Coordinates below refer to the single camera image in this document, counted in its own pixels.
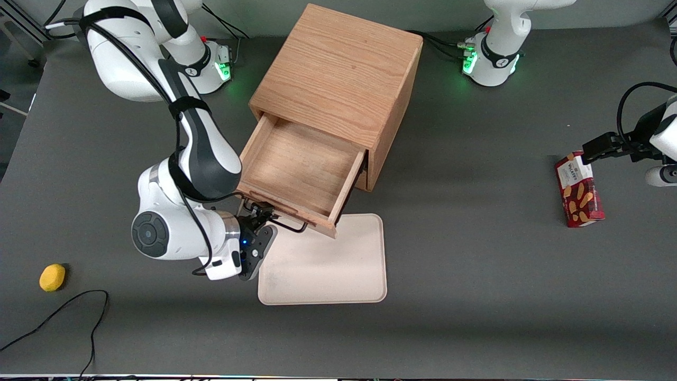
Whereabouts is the yellow lemon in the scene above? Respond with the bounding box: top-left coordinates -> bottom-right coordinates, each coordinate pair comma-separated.
39,264 -> 67,293

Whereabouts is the black arm-mounted cable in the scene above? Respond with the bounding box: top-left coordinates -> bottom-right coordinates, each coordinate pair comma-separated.
45,6 -> 249,277

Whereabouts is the oak wooden cabinet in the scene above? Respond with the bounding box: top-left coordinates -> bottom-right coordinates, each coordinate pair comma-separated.
249,3 -> 425,193

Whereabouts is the cream plastic tray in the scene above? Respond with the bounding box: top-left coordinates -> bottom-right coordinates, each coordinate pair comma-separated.
258,213 -> 388,306

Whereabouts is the red tartan shortbread box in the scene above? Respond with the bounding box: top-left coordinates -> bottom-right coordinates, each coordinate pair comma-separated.
554,151 -> 606,229

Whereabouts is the black looped gripper cable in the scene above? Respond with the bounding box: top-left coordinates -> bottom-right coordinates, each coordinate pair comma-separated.
616,81 -> 677,146

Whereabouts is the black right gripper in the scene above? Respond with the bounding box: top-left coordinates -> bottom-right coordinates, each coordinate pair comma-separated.
237,204 -> 279,278

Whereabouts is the thin black table cable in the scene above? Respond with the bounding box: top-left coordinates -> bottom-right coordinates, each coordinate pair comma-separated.
0,289 -> 110,379

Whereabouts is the aluminium frame profile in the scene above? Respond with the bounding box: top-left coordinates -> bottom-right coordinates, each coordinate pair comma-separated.
0,6 -> 53,46

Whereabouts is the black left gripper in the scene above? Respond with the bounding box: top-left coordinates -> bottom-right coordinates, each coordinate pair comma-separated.
582,103 -> 668,165

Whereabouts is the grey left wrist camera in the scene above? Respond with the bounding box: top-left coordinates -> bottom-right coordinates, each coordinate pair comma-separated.
644,165 -> 677,187

